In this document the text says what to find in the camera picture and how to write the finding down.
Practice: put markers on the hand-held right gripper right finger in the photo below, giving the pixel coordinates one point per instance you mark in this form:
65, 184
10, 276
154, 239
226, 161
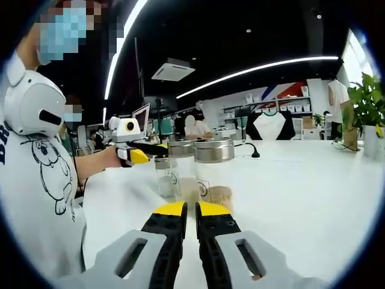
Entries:
216, 247

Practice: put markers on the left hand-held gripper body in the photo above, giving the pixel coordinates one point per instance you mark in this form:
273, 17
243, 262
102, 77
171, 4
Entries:
126, 129

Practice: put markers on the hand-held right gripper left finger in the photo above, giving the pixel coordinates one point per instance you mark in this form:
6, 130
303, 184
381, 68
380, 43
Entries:
165, 247

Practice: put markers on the tall seasoning bottle white powder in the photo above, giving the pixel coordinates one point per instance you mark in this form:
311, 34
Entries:
180, 149

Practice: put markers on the small seasoning bottle grey powder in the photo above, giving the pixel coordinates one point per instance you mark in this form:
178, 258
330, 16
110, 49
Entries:
164, 180

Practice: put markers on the tall seasoning bottle brown powder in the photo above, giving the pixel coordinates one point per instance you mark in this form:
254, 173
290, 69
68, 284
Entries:
214, 150

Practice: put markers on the person's left hand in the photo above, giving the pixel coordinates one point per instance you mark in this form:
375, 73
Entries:
112, 158

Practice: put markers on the silver laptop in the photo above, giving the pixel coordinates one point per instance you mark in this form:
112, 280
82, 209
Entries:
141, 119

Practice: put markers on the tall black pole stand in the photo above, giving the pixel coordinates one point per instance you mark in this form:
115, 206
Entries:
139, 75

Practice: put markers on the long ceiling light strip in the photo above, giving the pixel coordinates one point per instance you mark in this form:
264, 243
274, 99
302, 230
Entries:
255, 70
115, 60

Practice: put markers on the ceiling air conditioner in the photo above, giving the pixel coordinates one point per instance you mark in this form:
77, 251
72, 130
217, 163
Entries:
173, 70

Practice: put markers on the white shoulder-worn device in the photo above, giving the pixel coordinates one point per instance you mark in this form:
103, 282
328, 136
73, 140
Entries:
30, 99

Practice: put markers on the person in white shirt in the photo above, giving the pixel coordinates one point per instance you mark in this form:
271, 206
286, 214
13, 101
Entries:
30, 195

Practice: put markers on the shelf of white storage bins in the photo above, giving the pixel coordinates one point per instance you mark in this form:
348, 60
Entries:
291, 107

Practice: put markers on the cardboard box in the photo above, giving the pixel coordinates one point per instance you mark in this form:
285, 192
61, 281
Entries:
307, 122

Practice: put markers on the small green potted plant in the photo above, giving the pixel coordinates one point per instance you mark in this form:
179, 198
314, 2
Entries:
318, 119

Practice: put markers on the green potted plant white pot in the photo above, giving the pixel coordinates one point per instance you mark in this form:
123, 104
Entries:
367, 96

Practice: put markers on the window with white blinds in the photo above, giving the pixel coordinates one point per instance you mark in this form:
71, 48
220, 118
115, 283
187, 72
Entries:
355, 60

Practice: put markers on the black camera tripod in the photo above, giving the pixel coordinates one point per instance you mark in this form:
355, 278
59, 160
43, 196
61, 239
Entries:
159, 120

